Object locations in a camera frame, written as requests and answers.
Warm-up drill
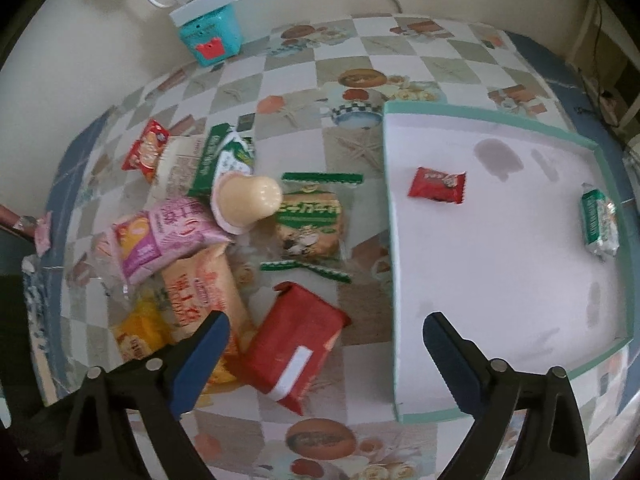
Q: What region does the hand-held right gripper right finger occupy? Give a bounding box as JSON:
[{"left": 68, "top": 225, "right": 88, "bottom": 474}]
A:
[{"left": 422, "top": 311, "right": 591, "bottom": 480}]

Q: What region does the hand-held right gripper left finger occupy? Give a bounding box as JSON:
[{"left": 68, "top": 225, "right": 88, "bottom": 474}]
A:
[{"left": 60, "top": 310, "right": 231, "bottom": 480}]

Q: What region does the yellow snack packet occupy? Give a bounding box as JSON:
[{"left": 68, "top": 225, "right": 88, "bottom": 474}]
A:
[{"left": 112, "top": 294, "right": 242, "bottom": 397}]

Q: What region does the orange beige snack packet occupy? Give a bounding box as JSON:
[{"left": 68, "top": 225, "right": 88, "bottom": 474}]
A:
[{"left": 159, "top": 242, "right": 252, "bottom": 352}]

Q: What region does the large red snack packet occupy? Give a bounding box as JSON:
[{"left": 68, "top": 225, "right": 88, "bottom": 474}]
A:
[{"left": 239, "top": 281, "right": 352, "bottom": 416}]

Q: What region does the white tray with green rim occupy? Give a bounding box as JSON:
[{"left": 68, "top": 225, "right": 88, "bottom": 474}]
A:
[{"left": 382, "top": 100, "right": 634, "bottom": 424}]

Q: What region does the cream jelly cup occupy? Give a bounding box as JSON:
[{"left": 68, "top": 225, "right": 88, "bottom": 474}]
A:
[{"left": 210, "top": 172, "right": 284, "bottom": 236}]

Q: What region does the clear green-edged biscuit packet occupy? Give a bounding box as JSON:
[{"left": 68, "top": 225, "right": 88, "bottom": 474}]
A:
[{"left": 259, "top": 172, "right": 365, "bottom": 284}]

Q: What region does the pink snack packet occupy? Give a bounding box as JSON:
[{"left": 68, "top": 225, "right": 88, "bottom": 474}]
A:
[{"left": 102, "top": 197, "right": 234, "bottom": 287}]

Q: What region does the small red candy packet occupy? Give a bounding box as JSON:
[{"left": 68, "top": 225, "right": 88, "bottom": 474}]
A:
[{"left": 408, "top": 166, "right": 467, "bottom": 205}]

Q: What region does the beige bread packet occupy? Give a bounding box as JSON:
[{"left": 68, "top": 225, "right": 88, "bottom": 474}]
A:
[{"left": 149, "top": 136, "right": 207, "bottom": 202}]

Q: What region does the green white barcode snack packet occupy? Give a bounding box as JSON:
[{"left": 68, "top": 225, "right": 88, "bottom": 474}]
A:
[{"left": 578, "top": 183, "right": 621, "bottom": 262}]

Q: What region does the small pink wrapper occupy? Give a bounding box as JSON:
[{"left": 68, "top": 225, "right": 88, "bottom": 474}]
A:
[{"left": 32, "top": 212, "right": 54, "bottom": 251}]

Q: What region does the small red snack packet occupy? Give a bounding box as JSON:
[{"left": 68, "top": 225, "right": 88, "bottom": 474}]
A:
[{"left": 121, "top": 118, "right": 171, "bottom": 184}]

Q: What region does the checked printed tablecloth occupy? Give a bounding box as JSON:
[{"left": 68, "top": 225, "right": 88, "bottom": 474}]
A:
[{"left": 22, "top": 12, "right": 632, "bottom": 480}]

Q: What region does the teal box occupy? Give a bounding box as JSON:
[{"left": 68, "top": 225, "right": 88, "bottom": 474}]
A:
[{"left": 178, "top": 10, "right": 245, "bottom": 68}]

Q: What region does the white power strip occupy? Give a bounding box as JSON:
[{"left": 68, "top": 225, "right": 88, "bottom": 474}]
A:
[{"left": 169, "top": 0, "right": 249, "bottom": 29}]

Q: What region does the black cable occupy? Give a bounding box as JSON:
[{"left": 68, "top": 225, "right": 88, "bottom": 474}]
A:
[{"left": 574, "top": 0, "right": 622, "bottom": 127}]

